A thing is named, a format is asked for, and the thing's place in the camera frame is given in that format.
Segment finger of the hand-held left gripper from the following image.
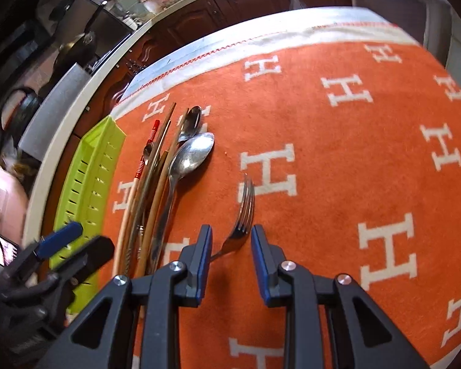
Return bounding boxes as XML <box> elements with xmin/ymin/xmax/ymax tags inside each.
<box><xmin>42</xmin><ymin>235</ymin><xmax>116</xmax><ymax>296</ymax></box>
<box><xmin>21</xmin><ymin>221</ymin><xmax>84</xmax><ymax>266</ymax></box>

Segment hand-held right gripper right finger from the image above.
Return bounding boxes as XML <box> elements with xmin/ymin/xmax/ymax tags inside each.
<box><xmin>250</xmin><ymin>224</ymin><xmax>431</xmax><ymax>369</ymax></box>

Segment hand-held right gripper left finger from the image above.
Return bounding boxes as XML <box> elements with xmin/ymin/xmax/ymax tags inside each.
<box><xmin>38</xmin><ymin>224</ymin><xmax>214</xmax><ymax>369</ymax></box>

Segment metal fork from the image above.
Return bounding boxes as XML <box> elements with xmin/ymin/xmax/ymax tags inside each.
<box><xmin>209</xmin><ymin>175</ymin><xmax>256</xmax><ymax>262</ymax></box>

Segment green plastic utensil tray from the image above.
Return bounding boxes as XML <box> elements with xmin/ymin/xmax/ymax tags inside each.
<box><xmin>48</xmin><ymin>115</ymin><xmax>127</xmax><ymax>314</ymax></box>

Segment light chopstick red striped end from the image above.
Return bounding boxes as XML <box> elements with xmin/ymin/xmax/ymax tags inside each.
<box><xmin>113</xmin><ymin>119</ymin><xmax>161</xmax><ymax>275</ymax></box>

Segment large metal spoon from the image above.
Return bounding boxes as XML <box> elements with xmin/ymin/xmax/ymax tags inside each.
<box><xmin>150</xmin><ymin>132</ymin><xmax>216</xmax><ymax>273</ymax></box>

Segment small metal teaspoon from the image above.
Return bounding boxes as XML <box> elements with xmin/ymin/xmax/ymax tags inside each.
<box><xmin>141</xmin><ymin>142</ymin><xmax>155</xmax><ymax>167</ymax></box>

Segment black smartphone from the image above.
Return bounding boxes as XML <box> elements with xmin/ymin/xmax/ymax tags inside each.
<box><xmin>0</xmin><ymin>221</ymin><xmax>20</xmax><ymax>268</ymax></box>

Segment pink rice cooker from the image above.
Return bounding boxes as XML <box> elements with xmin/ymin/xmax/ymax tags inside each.
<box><xmin>0</xmin><ymin>163</ymin><xmax>31</xmax><ymax>247</ymax></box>

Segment clear bag of food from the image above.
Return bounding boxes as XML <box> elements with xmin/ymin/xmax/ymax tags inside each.
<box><xmin>4</xmin><ymin>154</ymin><xmax>39</xmax><ymax>179</ymax></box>

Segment white kitchen countertop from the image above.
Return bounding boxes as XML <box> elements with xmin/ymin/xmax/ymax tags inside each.
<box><xmin>21</xmin><ymin>0</ymin><xmax>350</xmax><ymax>247</ymax></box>

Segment orange printed blanket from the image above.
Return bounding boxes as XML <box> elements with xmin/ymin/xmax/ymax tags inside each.
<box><xmin>102</xmin><ymin>19</ymin><xmax>461</xmax><ymax>369</ymax></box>

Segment stainless steel splash guard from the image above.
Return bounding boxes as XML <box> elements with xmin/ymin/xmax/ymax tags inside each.
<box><xmin>17</xmin><ymin>63</ymin><xmax>93</xmax><ymax>162</ymax></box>

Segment black electric cooker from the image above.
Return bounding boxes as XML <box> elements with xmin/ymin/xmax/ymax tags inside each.
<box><xmin>0</xmin><ymin>86</ymin><xmax>43</xmax><ymax>154</ymax></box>

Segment brown wooden kitchen cabinets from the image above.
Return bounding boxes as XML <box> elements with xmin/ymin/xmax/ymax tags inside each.
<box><xmin>42</xmin><ymin>0</ymin><xmax>354</xmax><ymax>216</ymax></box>

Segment silver sterilizer cabinet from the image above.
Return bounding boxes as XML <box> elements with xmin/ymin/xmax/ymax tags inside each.
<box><xmin>346</xmin><ymin>0</ymin><xmax>452</xmax><ymax>47</ymax></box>

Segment black wok with handle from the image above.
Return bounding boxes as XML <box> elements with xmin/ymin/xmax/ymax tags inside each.
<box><xmin>48</xmin><ymin>4</ymin><xmax>112</xmax><ymax>73</ymax></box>

